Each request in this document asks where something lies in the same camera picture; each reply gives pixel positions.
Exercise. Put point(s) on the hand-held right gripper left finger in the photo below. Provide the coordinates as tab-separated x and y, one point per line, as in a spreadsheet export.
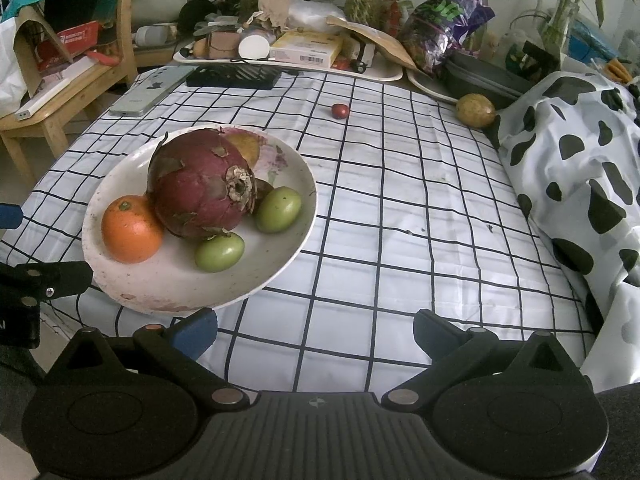
195	332

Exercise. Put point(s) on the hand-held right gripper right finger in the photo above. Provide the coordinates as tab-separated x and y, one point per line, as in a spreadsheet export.
435	332

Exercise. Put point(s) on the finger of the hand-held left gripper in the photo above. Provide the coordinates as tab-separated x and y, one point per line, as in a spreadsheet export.
10	216
55	277

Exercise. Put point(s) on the white floral plate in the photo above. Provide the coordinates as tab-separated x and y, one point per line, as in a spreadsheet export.
200	285

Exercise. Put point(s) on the green plum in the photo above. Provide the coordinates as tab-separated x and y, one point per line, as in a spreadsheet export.
220	252
279	209

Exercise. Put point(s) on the large orange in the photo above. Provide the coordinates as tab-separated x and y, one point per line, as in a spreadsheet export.
131	230

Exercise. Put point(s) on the large red dragon fruit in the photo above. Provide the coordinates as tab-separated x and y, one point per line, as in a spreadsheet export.
200	185

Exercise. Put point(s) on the brown-green pear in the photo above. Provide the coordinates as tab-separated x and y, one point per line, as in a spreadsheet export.
245	145

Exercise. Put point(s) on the long white box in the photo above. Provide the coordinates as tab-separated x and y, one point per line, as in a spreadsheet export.
50	95

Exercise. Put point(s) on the grey remote control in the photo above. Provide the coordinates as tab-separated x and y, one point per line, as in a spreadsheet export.
150	92

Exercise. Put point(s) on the red cardboard box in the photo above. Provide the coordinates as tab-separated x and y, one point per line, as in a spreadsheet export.
75	37

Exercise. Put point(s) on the wooden chair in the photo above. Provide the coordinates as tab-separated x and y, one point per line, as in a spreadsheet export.
125	35

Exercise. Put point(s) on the cow print blanket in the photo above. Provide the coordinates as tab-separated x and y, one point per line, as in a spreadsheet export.
575	170

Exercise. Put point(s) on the yellow-brown round fruit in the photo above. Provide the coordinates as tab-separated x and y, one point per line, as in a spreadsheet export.
475	109

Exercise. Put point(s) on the grey-white cylinder bottle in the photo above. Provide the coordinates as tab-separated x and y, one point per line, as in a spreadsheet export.
150	35

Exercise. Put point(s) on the small dark red fruit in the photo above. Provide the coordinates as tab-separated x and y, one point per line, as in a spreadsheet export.
340	110

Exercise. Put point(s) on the grey zipper case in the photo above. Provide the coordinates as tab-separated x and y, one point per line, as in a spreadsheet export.
480	82

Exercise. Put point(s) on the black ribbed case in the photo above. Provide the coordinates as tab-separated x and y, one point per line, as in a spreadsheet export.
235	77

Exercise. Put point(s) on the brown jar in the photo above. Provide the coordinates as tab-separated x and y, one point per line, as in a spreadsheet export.
222	45

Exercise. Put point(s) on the black round object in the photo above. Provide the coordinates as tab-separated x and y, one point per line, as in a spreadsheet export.
195	12

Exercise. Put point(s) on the white tray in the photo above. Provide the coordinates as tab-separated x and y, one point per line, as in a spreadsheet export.
300	67

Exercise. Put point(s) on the black square holder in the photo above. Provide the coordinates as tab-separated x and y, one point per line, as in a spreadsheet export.
537	62

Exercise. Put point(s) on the white round jar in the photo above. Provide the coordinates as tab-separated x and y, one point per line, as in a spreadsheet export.
254	49

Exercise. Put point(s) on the brown cardboard envelope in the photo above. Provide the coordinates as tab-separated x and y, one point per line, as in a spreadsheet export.
380	40

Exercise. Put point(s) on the yellow cardboard box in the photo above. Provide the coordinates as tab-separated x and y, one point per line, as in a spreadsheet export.
307	50

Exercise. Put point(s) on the purple snack bag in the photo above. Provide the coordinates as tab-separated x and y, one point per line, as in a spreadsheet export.
445	25

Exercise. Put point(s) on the orange object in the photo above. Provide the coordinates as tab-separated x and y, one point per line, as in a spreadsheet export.
620	70

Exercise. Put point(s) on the blue plastic bag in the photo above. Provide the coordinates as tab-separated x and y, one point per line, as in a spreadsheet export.
592	40

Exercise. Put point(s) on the torn brown paper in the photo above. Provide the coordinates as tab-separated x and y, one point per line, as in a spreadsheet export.
275	2

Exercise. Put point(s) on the white plastic bag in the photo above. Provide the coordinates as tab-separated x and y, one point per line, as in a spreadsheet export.
315	12

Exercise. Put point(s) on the bamboo plant in glass vase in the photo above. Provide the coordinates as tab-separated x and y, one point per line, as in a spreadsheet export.
565	10

